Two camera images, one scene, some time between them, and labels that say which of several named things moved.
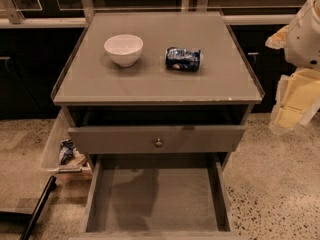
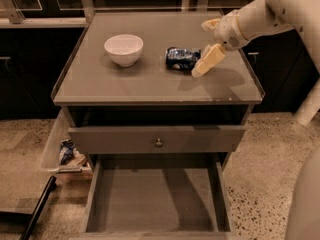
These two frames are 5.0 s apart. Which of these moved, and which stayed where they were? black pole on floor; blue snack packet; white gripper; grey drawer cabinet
Moved: white gripper
Stayed: blue snack packet; black pole on floor; grey drawer cabinet
